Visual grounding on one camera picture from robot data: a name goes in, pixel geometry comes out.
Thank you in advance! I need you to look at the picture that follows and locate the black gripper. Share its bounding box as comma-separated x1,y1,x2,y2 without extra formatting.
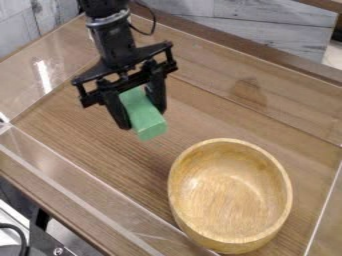
73,16,178,130

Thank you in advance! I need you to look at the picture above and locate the green rectangular block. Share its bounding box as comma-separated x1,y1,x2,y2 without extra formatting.
121,87,167,141

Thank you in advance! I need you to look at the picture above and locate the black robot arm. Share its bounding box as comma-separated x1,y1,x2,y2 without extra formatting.
71,0,178,130

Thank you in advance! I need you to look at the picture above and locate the brown wooden bowl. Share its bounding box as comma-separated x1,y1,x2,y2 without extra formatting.
167,138,294,254

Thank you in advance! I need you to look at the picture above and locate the black table leg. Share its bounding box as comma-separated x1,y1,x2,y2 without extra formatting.
31,208,51,231

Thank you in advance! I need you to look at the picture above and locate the black device with bolt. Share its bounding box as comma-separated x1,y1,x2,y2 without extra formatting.
26,226,79,256

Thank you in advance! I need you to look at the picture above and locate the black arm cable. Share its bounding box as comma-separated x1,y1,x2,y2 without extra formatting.
127,0,158,37

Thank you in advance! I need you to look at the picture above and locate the black cable below table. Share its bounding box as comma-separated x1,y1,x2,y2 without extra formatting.
0,222,31,256

